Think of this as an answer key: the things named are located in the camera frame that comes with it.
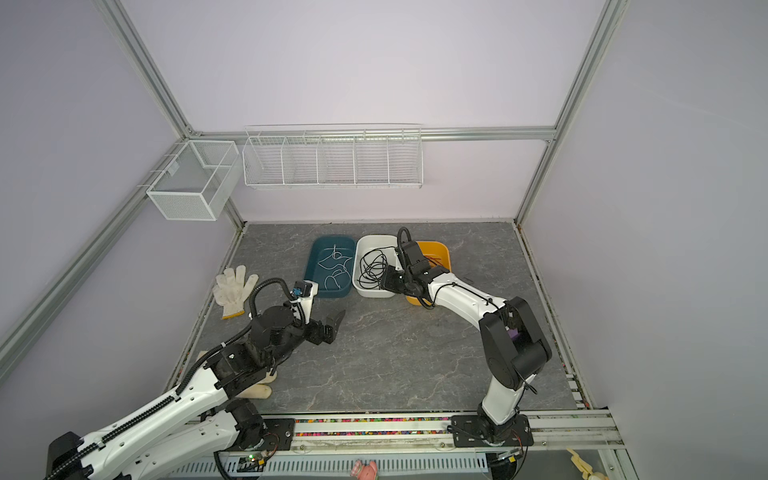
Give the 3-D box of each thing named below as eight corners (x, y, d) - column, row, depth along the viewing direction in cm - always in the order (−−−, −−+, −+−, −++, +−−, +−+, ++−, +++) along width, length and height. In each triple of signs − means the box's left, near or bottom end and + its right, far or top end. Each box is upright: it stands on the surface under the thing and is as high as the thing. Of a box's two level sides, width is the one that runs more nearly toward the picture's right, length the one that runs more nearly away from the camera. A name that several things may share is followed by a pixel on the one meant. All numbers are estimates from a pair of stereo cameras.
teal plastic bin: (302, 297, 102) (297, 288, 97) (314, 245, 116) (310, 235, 112) (353, 297, 102) (351, 288, 97) (359, 245, 116) (357, 235, 112)
